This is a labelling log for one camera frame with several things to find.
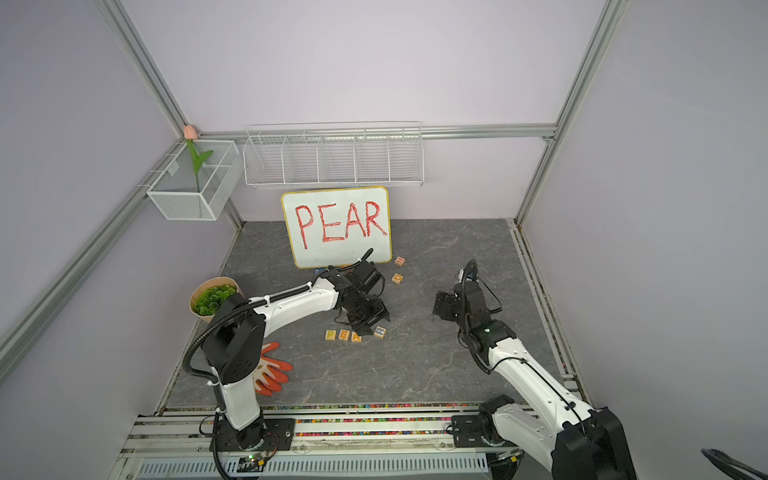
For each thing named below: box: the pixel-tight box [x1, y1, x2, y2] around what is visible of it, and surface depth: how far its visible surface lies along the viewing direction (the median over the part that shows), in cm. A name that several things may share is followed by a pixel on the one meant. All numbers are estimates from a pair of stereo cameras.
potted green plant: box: [189, 276, 245, 323], surface depth 88 cm
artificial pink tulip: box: [183, 125, 214, 193], surface depth 93 cm
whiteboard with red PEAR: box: [281, 186, 393, 269], surface depth 101 cm
